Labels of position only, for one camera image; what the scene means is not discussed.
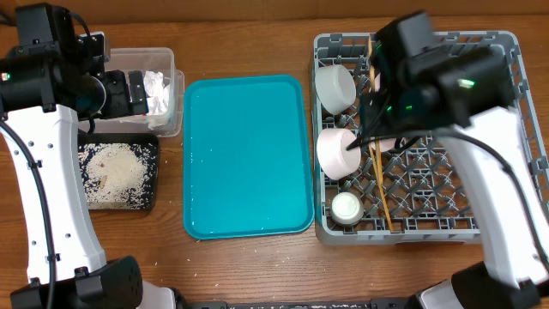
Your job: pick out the white napkin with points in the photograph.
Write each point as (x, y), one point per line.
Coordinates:
(157, 88)

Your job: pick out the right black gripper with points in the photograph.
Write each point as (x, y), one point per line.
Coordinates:
(377, 124)

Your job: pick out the large white plate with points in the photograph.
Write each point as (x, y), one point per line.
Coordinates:
(384, 145)

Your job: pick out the grey dishwasher rack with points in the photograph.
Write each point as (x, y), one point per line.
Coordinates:
(423, 192)

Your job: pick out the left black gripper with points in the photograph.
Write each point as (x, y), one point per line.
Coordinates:
(122, 105)

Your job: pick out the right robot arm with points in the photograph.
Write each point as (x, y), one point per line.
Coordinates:
(466, 103)

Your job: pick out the white cup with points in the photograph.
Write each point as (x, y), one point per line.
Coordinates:
(346, 209)

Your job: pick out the grey bowl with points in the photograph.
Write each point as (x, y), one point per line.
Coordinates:
(335, 88)

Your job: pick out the teal serving tray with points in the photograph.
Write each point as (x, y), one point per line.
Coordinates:
(246, 158)

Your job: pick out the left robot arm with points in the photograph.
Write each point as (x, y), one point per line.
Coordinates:
(42, 99)

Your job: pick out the white rice grains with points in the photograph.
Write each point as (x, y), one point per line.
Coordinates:
(116, 171)

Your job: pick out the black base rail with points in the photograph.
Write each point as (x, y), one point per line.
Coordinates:
(376, 303)

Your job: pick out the clear plastic waste bin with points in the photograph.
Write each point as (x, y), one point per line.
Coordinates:
(155, 59)

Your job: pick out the black rectangular tray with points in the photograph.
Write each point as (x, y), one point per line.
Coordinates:
(120, 171)

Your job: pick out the small pink plate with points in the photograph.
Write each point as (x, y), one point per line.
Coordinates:
(335, 160)

